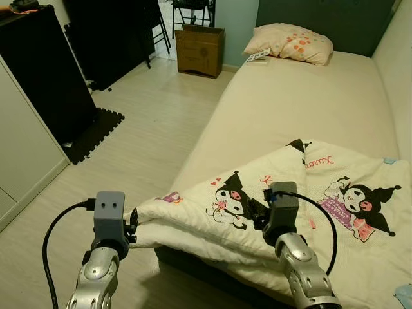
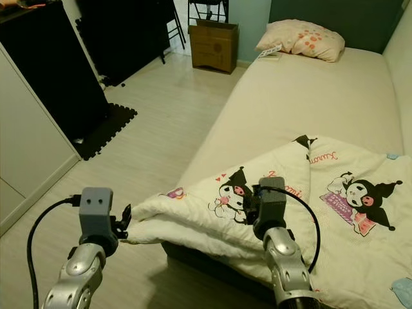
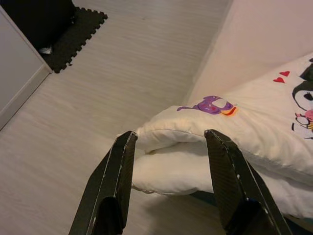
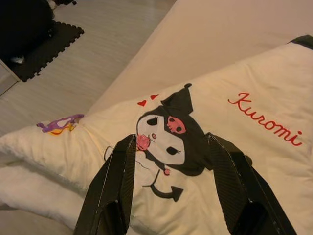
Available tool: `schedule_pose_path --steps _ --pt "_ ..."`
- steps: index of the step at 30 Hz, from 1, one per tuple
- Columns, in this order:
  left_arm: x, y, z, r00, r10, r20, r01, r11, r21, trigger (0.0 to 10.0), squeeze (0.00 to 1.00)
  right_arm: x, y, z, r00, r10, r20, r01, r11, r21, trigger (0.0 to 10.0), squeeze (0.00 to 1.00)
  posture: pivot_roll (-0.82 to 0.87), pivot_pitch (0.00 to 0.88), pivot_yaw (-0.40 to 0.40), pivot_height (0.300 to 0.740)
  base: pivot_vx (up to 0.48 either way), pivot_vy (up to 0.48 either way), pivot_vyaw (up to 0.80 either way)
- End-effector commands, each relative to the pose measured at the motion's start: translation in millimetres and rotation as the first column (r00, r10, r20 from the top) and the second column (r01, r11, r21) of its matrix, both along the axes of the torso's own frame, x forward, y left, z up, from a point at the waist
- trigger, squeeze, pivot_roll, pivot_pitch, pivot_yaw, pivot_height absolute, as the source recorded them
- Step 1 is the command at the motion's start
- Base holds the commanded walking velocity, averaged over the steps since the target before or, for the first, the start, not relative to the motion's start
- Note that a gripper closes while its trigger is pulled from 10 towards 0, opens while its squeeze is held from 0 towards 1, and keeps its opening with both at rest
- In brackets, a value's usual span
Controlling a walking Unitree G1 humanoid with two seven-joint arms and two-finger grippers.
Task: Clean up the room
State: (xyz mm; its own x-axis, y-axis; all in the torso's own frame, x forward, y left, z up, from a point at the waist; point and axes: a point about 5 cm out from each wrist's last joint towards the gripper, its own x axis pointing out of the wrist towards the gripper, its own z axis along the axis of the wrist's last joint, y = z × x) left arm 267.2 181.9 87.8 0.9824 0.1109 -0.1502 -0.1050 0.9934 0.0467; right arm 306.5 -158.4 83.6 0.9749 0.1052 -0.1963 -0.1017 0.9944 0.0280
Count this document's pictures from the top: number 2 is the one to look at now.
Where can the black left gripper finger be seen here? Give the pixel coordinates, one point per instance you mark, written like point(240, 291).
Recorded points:
point(126, 214)

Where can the cream cartoon print blanket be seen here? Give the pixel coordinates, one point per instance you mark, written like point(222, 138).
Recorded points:
point(187, 215)

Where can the white book with blue letters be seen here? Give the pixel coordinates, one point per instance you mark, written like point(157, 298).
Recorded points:
point(269, 53)

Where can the pink pillow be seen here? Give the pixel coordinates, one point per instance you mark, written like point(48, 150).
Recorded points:
point(302, 40)

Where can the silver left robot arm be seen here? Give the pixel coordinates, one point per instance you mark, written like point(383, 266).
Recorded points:
point(77, 277)

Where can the black foam floor mat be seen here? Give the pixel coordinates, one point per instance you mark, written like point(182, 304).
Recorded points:
point(109, 129)

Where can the white wardrobe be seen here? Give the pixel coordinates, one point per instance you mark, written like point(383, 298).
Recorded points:
point(32, 154)

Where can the beige bed mattress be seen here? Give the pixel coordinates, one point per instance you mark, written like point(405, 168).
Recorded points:
point(302, 100)

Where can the brown cardboard box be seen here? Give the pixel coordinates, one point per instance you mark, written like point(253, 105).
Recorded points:
point(212, 48)

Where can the tall black cabinet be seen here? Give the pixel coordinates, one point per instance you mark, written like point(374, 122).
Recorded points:
point(51, 71)

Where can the black folding chair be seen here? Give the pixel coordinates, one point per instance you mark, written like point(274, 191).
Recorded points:
point(207, 8)

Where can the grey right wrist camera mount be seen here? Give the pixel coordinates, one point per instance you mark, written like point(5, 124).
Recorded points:
point(271, 203)

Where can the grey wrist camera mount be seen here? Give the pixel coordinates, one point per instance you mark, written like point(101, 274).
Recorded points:
point(96, 212)
point(271, 203)

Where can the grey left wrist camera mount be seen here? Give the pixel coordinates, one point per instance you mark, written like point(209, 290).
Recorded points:
point(96, 212)

